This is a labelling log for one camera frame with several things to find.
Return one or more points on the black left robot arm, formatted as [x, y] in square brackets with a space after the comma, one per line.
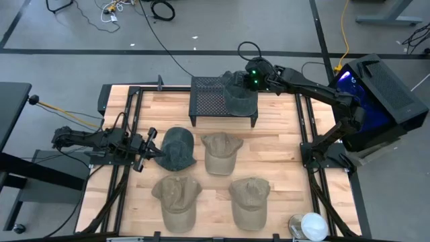
[84, 138]

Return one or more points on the grey tower stand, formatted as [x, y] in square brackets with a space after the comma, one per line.
[373, 154]

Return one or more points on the black round knob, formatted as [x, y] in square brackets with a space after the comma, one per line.
[33, 99]

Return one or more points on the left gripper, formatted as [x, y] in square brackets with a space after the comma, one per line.
[141, 148]

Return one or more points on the black desk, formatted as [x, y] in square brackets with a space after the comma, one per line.
[13, 101]

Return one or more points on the dark grey baseball cap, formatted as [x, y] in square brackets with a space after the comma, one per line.
[176, 148]
[240, 102]

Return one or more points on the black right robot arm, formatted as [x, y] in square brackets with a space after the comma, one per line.
[312, 89]

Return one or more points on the tan baseball cap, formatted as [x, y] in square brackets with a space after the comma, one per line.
[220, 151]
[177, 201]
[249, 201]

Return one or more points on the black control box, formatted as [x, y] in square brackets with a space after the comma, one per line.
[104, 97]

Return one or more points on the black computer tower blue light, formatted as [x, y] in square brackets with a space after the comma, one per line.
[386, 90]

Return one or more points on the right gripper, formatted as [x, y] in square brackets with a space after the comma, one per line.
[242, 80]

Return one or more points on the black aluminium table frame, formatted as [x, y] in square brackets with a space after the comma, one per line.
[174, 89]

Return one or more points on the black mesh metal riser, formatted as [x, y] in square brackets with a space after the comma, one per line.
[206, 97]

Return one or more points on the grey desk leg base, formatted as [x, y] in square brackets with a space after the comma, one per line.
[386, 19]

